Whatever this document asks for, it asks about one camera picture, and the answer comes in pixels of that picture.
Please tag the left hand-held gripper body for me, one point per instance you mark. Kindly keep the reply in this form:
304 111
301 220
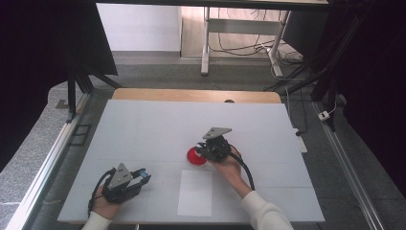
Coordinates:
119 179

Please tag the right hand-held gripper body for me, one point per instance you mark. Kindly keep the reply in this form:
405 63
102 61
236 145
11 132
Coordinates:
217 150

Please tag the round red ink dish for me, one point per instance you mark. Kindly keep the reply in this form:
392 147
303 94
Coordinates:
193 158

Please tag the person's right hand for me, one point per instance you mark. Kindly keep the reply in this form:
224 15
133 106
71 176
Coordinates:
231 169

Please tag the person's left hand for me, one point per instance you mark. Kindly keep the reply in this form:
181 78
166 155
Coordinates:
105 209

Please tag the white paper sheet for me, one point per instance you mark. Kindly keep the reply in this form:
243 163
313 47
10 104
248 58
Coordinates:
194 195

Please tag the dark table grommet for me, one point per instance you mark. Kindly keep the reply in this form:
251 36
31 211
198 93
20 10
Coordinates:
229 101

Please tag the black metal stand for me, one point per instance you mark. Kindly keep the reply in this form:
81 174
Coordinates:
332 105
71 96

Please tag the white plug adapter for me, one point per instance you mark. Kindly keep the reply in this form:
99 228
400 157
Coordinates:
323 115

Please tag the dark crossbar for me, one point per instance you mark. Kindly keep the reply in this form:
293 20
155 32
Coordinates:
191 2

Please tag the black curtain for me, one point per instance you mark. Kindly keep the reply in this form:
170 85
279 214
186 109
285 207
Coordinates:
32 64
383 96

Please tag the aluminium floor rail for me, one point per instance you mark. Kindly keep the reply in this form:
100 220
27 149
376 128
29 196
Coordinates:
344 166
46 166

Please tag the white desk frame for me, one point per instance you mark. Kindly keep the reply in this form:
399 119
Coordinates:
242 26

